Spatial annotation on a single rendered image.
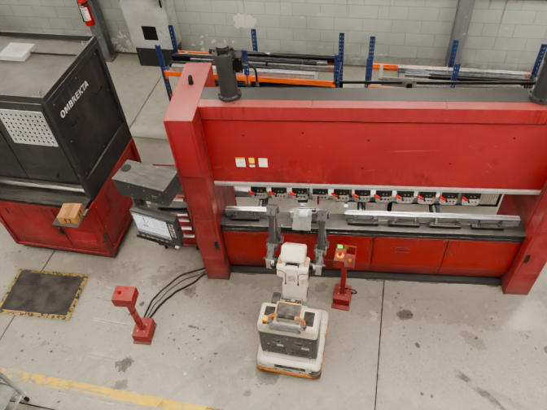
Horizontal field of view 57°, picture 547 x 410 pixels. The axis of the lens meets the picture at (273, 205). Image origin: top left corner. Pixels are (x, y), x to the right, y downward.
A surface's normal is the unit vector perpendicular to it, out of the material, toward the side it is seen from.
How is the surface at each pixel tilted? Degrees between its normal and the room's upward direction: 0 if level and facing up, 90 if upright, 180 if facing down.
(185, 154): 90
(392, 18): 90
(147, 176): 0
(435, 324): 0
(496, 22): 90
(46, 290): 0
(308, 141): 90
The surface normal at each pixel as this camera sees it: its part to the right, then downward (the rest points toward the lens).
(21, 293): -0.07, -0.67
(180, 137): -0.11, 0.74
